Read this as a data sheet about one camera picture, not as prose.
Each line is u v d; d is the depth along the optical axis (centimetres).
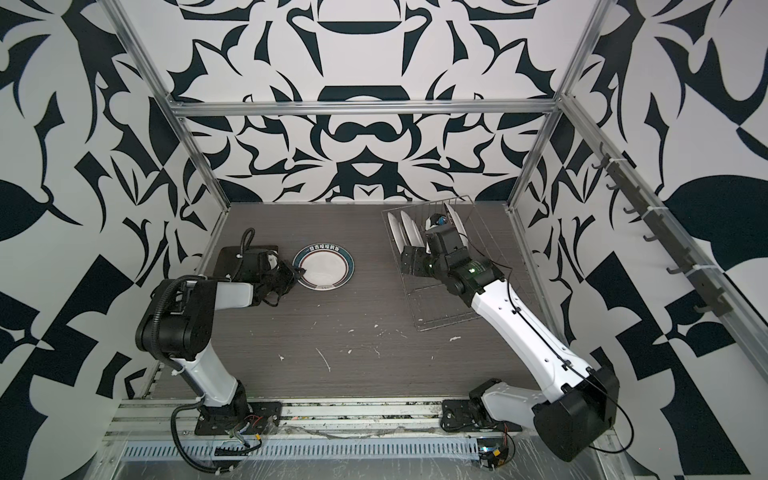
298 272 96
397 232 91
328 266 102
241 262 79
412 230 93
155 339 49
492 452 71
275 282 85
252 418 73
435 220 67
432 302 94
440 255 57
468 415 74
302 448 71
